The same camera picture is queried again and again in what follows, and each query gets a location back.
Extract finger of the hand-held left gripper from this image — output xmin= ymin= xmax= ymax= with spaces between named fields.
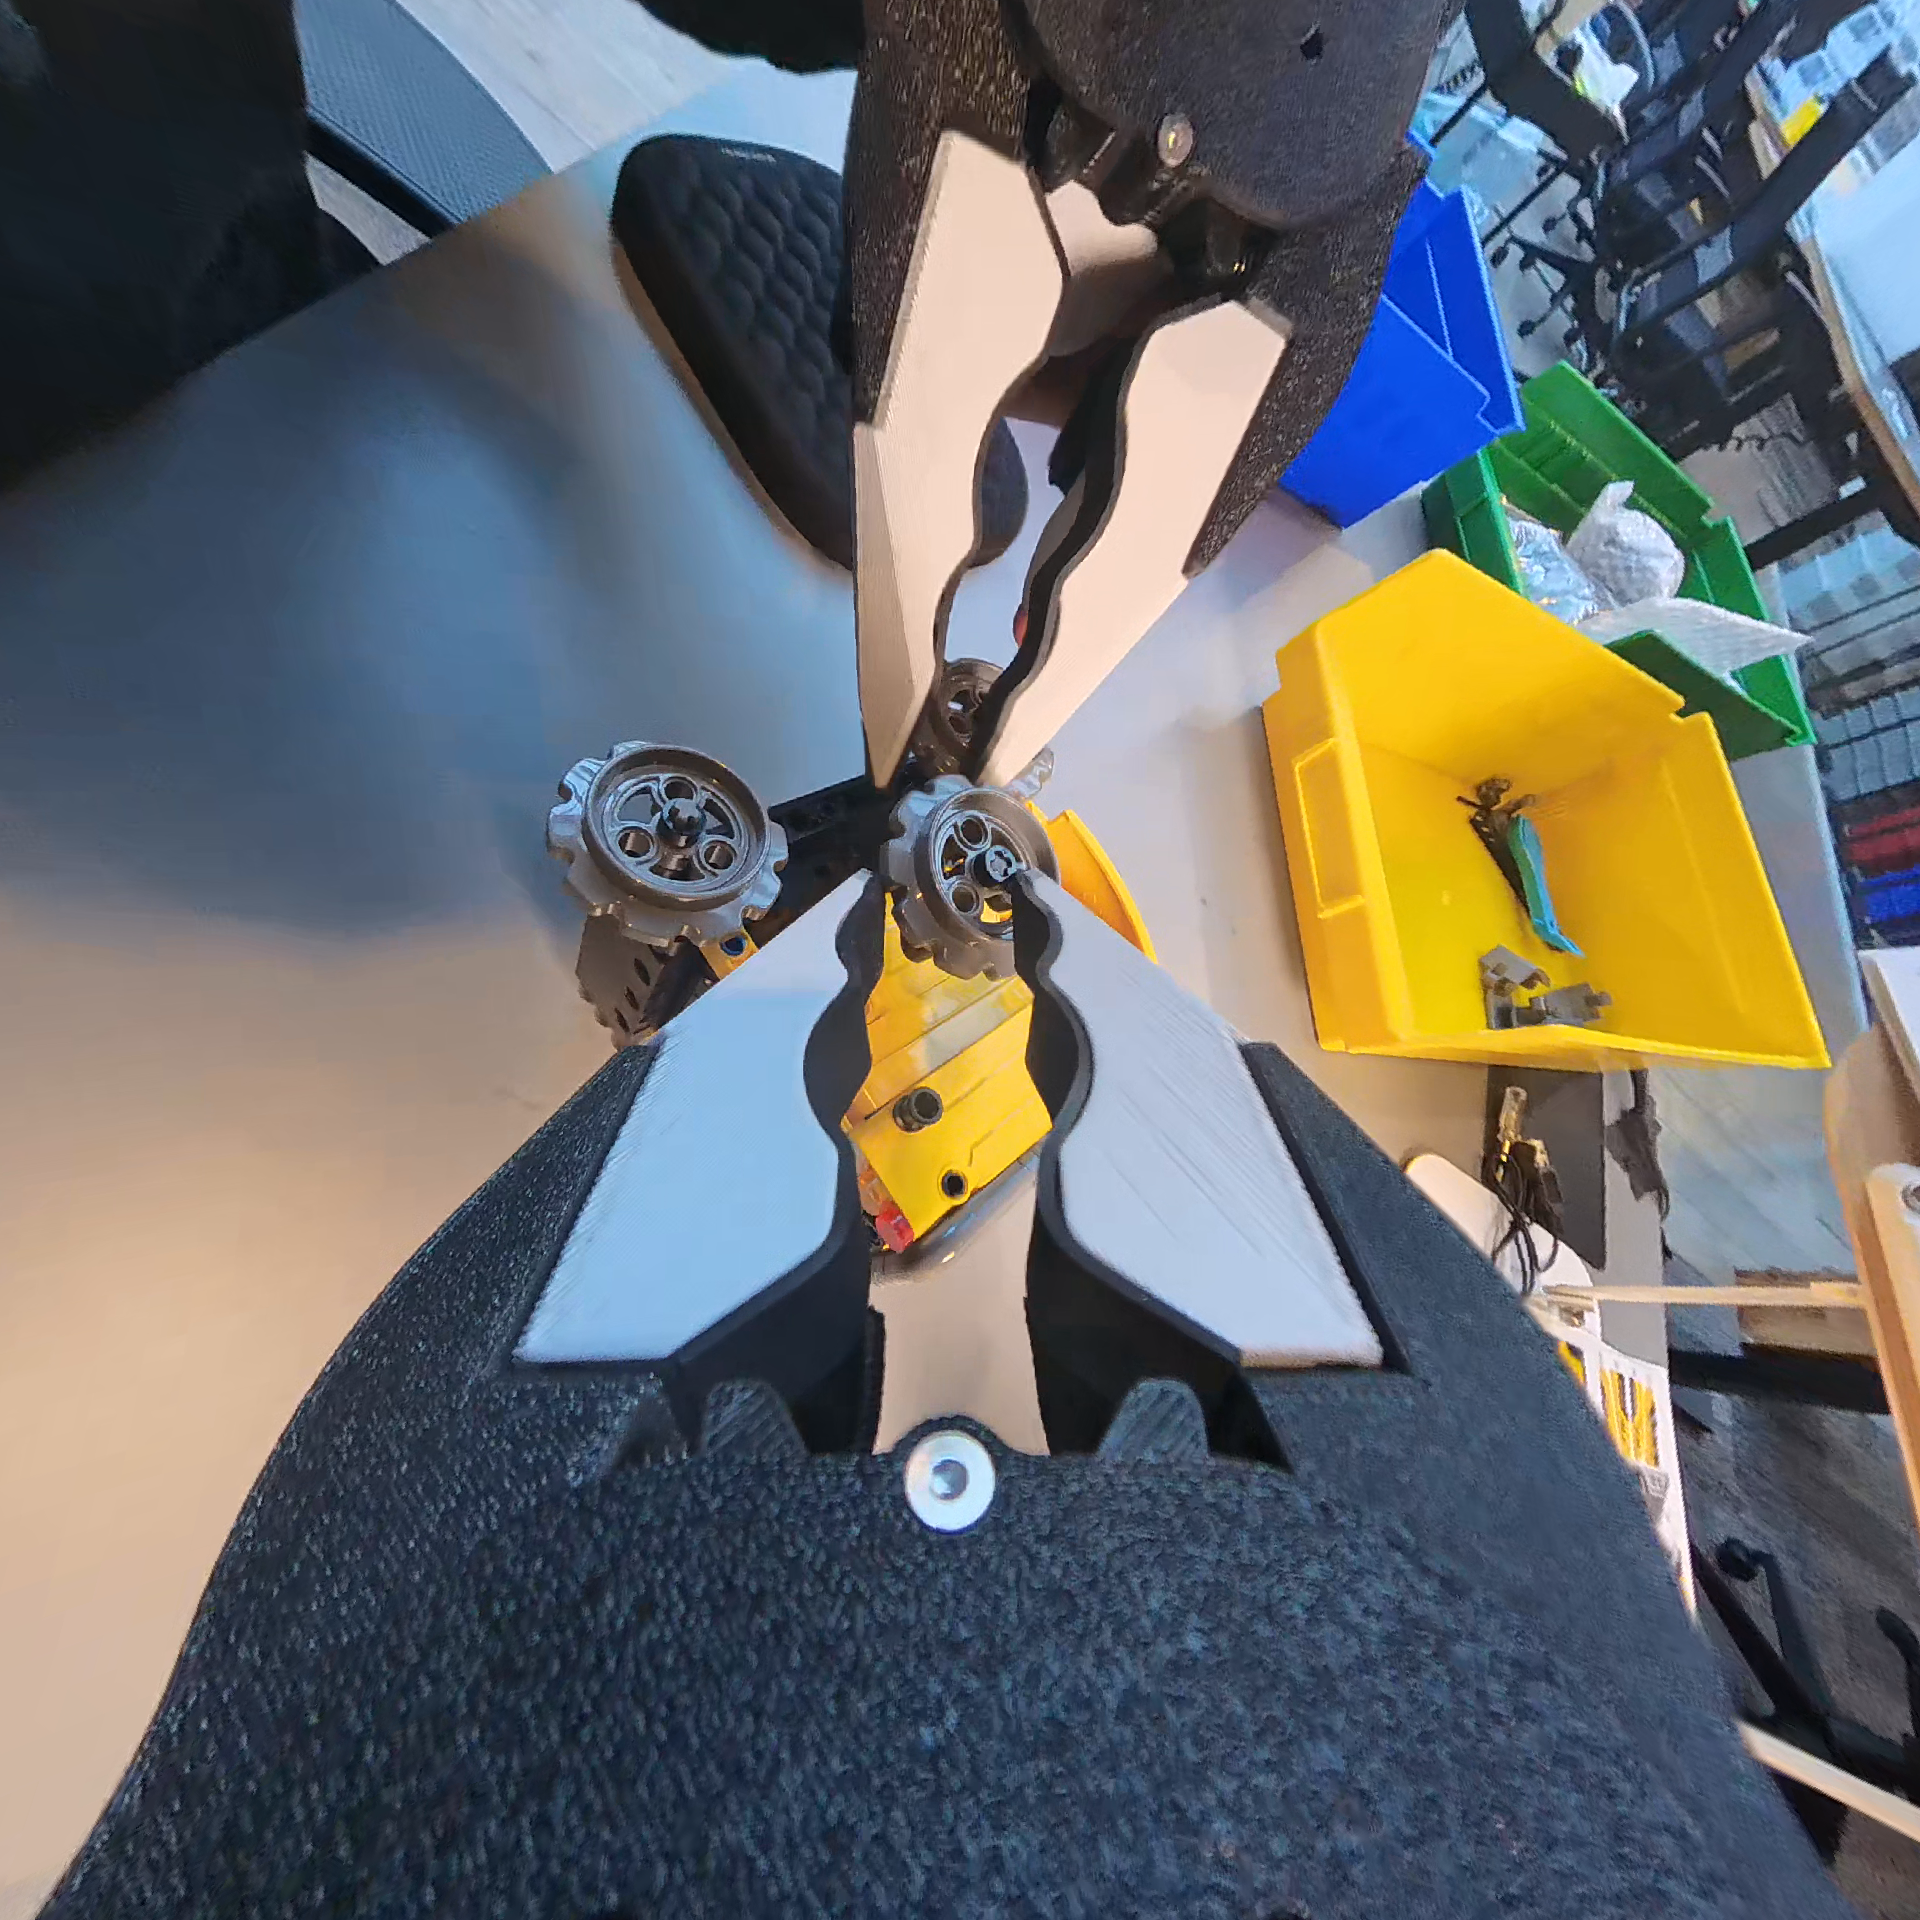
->
xmin=966 ymin=296 xmax=1297 ymax=788
xmin=854 ymin=129 xmax=1133 ymax=793

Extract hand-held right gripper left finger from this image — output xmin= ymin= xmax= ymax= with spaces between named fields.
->
xmin=516 ymin=878 xmax=896 ymax=1418

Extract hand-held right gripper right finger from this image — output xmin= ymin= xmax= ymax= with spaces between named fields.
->
xmin=1022 ymin=872 xmax=1392 ymax=1418

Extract yellow toy brick vehicle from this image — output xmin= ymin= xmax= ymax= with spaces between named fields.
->
xmin=552 ymin=743 xmax=1162 ymax=1252

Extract small grey toy wheel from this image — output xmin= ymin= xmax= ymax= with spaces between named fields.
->
xmin=882 ymin=775 xmax=1060 ymax=982

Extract grey desk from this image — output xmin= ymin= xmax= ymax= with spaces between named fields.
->
xmin=0 ymin=63 xmax=1801 ymax=1920

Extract blue plastic bin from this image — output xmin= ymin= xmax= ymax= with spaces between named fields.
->
xmin=1284 ymin=180 xmax=1523 ymax=531

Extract white oval board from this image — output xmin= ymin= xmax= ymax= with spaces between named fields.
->
xmin=1406 ymin=1156 xmax=1696 ymax=1624

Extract black flat pad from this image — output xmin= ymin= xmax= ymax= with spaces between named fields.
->
xmin=1485 ymin=1066 xmax=1613 ymax=1268

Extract yellow plastic bin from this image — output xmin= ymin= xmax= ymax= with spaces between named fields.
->
xmin=1262 ymin=552 xmax=1833 ymax=1073

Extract green plastic bin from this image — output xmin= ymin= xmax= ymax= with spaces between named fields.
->
xmin=1424 ymin=361 xmax=1819 ymax=759

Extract grey brick piece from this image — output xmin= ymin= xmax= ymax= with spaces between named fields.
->
xmin=1477 ymin=947 xmax=1616 ymax=1034

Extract teal and black brick tool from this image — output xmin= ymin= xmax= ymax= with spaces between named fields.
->
xmin=1459 ymin=775 xmax=1587 ymax=962

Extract building instruction booklet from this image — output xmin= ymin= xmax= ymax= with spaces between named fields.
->
xmin=1554 ymin=1335 xmax=1674 ymax=1480

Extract grey-blue office chair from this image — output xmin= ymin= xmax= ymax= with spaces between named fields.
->
xmin=294 ymin=0 xmax=557 ymax=236

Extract red and blue crates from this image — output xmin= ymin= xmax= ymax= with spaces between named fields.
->
xmin=1801 ymin=571 xmax=1920 ymax=937

